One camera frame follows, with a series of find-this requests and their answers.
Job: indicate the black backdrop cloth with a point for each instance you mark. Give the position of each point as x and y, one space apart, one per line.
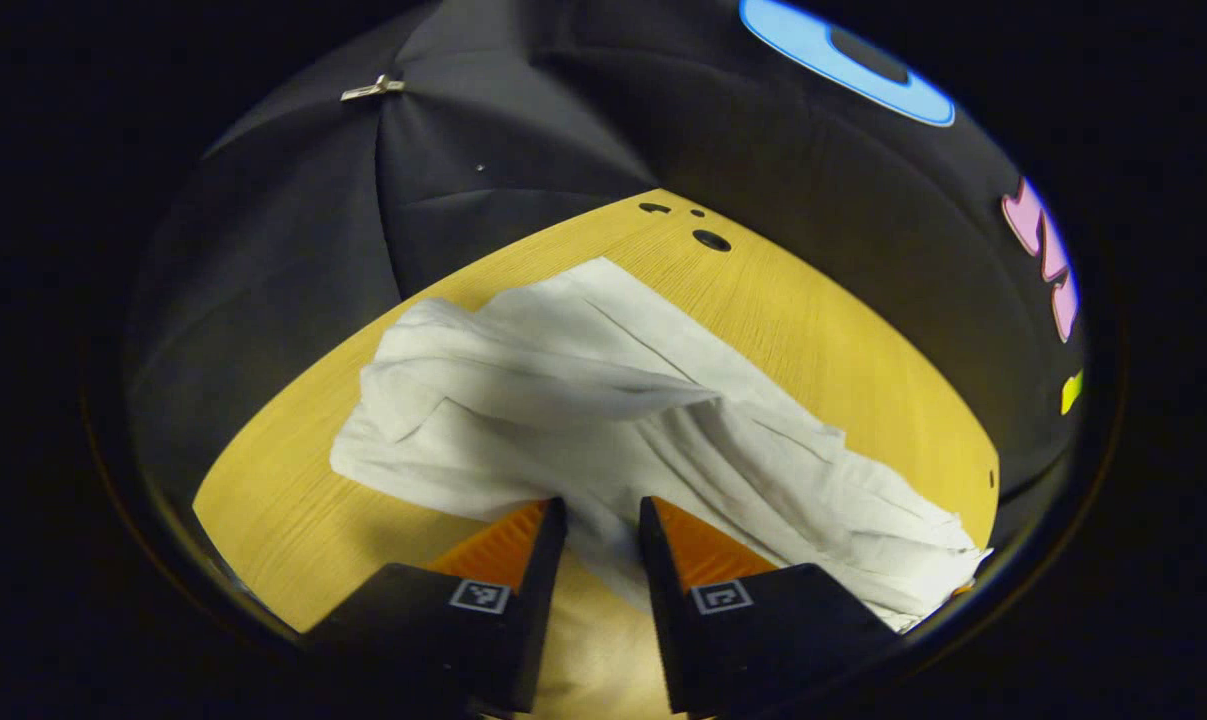
363 230

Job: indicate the silver metal clip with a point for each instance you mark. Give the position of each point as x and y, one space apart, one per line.
373 88

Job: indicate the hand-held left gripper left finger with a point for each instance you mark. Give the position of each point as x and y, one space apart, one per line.
538 600

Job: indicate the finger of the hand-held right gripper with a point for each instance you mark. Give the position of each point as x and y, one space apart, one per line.
962 591

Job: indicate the white jeans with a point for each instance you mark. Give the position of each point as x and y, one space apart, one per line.
613 400

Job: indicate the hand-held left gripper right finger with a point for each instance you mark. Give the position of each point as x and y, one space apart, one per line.
668 600

